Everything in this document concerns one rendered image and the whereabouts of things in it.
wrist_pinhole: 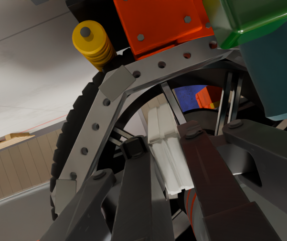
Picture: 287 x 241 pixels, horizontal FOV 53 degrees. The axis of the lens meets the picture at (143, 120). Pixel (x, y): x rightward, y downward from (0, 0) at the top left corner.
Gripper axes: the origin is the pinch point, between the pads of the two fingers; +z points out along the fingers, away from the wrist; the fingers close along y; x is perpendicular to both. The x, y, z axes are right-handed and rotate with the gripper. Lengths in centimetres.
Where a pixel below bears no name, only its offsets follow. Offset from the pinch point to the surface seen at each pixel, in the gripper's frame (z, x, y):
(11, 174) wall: 486, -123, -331
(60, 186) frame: 26.6, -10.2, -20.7
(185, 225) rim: 33.8, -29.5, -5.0
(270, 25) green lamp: 1.2, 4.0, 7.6
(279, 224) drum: 12.2, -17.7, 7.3
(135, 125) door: 489, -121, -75
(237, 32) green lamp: 0.5, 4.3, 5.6
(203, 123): 82, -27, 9
